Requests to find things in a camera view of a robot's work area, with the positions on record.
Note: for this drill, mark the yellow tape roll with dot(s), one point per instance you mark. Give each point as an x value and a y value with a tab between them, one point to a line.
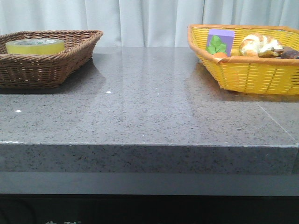
36	46

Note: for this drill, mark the orange toy carrot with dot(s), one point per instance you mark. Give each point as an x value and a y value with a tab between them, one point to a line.
220	55

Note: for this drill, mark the white curtain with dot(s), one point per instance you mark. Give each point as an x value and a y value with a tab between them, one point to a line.
143	23

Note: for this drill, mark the purple box with leaf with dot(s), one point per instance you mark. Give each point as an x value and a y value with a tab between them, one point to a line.
220	40

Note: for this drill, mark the brown wicker basket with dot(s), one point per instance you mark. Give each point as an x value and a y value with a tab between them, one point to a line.
45	71

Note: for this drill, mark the yellow wicker basket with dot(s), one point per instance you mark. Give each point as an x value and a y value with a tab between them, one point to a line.
249	74

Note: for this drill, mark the toy croissant bread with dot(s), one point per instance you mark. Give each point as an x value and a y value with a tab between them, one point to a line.
258	45

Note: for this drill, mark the dark brown toy item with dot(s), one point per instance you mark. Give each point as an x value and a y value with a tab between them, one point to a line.
289	53

